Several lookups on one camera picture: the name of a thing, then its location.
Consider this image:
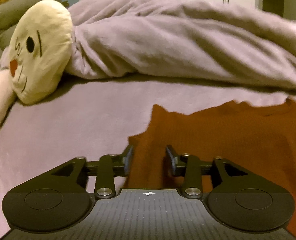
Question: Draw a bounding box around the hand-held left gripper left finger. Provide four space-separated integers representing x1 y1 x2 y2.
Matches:
50 145 135 198

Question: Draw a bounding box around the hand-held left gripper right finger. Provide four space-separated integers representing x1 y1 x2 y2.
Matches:
165 144 248 198

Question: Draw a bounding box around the brown knit cardigan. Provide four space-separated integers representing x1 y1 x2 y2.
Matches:
126 98 296 240

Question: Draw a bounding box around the bed with lilac sheet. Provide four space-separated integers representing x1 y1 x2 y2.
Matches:
0 74 296 240

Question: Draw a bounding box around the lilac quilt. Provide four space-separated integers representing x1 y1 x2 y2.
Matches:
64 0 296 96

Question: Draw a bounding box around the cream face plush pillow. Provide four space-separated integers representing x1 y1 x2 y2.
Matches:
7 0 73 105

